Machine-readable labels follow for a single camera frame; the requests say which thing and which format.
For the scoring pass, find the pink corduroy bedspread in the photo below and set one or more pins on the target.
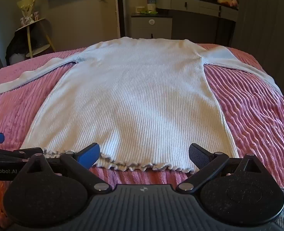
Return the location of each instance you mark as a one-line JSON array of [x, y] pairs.
[[253, 111]]

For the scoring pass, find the grey dressing table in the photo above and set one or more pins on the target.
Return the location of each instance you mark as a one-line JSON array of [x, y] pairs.
[[200, 21]]

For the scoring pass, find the white ribbed knit sweater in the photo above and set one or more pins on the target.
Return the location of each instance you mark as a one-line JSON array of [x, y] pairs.
[[143, 101]]

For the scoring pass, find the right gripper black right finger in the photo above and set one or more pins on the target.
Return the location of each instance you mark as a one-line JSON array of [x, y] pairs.
[[209, 165]]

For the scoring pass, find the grey curtain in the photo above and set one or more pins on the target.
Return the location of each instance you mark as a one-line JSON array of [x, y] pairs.
[[259, 31]]

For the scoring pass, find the wrapped flower bouquet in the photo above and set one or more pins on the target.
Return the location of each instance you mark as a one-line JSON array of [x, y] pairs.
[[26, 7]]

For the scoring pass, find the tall white standing panel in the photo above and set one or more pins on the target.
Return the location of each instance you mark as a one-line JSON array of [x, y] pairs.
[[120, 16]]

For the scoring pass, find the pink plush toy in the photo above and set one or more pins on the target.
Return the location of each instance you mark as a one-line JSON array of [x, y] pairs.
[[234, 3]]

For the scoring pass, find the round two-tier side table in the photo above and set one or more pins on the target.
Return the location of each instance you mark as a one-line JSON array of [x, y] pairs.
[[30, 40]]

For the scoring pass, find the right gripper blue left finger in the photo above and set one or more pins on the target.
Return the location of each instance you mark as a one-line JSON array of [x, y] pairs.
[[78, 167]]

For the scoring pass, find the grey bedside cabinet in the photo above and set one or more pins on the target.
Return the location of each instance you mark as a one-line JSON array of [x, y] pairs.
[[150, 26]]

